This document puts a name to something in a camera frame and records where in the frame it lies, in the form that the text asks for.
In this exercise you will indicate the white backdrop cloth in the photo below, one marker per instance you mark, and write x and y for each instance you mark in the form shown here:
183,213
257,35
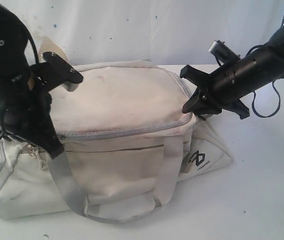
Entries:
166,32

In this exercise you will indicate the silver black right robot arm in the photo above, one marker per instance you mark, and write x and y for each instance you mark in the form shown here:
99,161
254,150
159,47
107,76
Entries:
274,49

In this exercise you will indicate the white fabric backpack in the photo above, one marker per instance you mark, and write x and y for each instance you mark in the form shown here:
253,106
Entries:
127,144

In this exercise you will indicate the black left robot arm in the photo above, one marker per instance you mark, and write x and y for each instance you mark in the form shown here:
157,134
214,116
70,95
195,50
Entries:
14,38

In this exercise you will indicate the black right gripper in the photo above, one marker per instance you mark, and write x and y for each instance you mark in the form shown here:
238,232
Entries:
223,88

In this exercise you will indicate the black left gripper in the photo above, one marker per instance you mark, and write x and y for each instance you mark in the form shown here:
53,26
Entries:
25,113

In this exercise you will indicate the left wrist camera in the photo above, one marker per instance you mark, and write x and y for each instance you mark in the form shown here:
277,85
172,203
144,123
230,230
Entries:
54,72

